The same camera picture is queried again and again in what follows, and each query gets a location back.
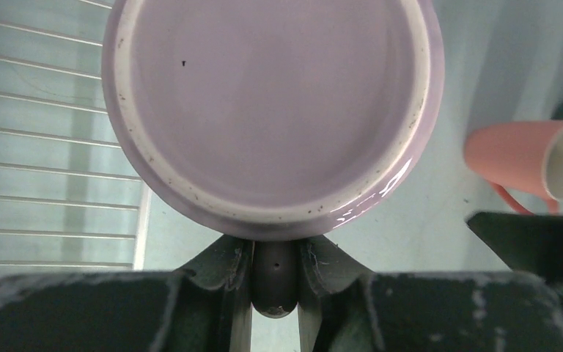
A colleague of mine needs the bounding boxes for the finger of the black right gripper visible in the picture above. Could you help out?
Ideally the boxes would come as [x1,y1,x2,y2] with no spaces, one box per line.
[466,212,563,292]

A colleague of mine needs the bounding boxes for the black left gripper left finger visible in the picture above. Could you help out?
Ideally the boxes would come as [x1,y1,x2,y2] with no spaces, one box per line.
[0,236,253,351]

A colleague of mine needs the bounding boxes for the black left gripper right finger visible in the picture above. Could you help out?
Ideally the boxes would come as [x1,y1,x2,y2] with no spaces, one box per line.
[296,236,563,351]

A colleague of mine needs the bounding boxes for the pink mug white inside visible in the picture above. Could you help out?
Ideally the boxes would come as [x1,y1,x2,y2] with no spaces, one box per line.
[463,120,563,215]

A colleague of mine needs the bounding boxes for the lilac mug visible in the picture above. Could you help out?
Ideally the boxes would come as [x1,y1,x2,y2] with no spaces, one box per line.
[101,0,446,319]

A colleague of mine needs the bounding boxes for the metal wire dish rack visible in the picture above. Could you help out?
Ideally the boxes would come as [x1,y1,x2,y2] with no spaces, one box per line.
[0,1,152,278]

